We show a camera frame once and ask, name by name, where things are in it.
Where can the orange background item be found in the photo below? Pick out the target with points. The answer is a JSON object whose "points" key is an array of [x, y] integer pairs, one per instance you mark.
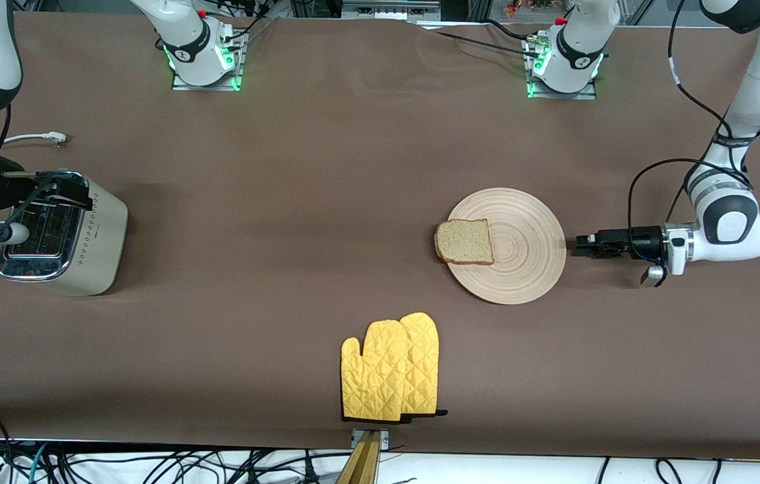
{"points": [[521, 8]]}

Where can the wooden post with metal bracket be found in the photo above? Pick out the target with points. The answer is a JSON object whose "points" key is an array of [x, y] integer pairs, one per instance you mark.
{"points": [[365, 457]]}

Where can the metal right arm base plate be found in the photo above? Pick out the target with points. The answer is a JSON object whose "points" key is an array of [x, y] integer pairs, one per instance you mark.
{"points": [[181, 84]]}

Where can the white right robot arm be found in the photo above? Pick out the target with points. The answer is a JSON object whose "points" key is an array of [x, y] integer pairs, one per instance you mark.
{"points": [[188, 40]]}

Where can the brown table cover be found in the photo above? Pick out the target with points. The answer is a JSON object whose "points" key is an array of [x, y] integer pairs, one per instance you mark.
{"points": [[285, 168]]}

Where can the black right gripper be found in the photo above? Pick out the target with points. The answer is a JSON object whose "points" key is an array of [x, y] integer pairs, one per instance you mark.
{"points": [[9, 190]]}

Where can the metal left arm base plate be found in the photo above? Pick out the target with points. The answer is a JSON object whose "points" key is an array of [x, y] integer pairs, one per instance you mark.
{"points": [[541, 94]]}

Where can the aluminium frame rail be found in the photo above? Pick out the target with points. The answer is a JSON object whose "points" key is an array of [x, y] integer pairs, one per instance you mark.
{"points": [[386, 10]]}

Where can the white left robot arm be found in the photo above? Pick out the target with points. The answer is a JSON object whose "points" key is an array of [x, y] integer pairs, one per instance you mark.
{"points": [[729, 222]]}

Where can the cream chrome toaster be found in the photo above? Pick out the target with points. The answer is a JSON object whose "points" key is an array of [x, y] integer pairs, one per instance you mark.
{"points": [[101, 242]]}

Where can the round wooden plate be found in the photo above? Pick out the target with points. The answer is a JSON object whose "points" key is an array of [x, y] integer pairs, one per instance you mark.
{"points": [[527, 262]]}

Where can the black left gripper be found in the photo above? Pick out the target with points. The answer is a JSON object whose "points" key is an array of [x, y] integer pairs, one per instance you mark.
{"points": [[643, 241]]}

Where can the yellow quilted oven mitt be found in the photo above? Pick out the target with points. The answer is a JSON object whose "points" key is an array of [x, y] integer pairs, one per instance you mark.
{"points": [[376, 376], [423, 363]]}

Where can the bread slice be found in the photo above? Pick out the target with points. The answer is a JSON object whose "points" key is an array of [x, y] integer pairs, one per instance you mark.
{"points": [[463, 242]]}

